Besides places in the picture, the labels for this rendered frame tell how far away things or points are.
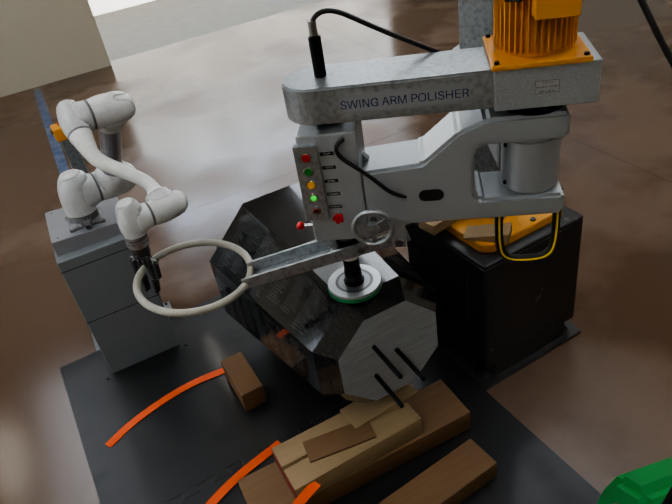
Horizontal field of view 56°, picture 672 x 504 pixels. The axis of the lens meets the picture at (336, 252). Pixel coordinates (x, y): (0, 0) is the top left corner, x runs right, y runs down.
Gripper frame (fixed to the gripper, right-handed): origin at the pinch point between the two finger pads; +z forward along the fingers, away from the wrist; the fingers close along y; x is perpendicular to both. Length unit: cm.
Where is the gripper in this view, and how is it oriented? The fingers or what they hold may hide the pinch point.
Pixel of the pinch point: (151, 284)
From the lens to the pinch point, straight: 279.1
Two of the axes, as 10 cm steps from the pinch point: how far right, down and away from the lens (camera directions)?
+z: 0.8, 8.2, 5.7
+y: 9.4, 1.3, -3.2
